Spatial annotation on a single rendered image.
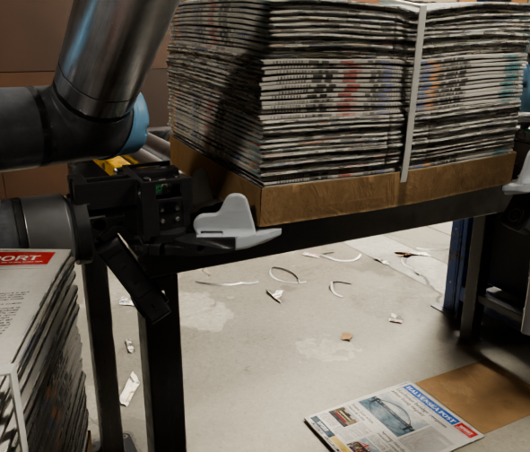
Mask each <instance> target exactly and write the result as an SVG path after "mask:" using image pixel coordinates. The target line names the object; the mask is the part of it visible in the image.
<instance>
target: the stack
mask: <svg viewBox="0 0 530 452"><path fill-rule="evenodd" d="M71 255H72V249H29V248H0V452H87V448H88V441H87V440H88V431H87V429H88V424H89V421H88V418H89V410H88V409H87V406H86V402H87V401H86V397H87V395H86V392H85V388H86V387H85V383H84V382H85V379H86V374H85V372H83V364H82V362H83V358H80V356H81V353H82V346H83V343H80V341H81V336H80V334H77V333H78V331H79V329H78V327H77V325H76V323H77V320H78V314H79V313H78V311H79V309H80V304H79V303H76V301H77V298H78V293H77V292H78V285H72V283H73V281H74V278H75V276H76V274H75V271H73V270H74V256H71Z"/></svg>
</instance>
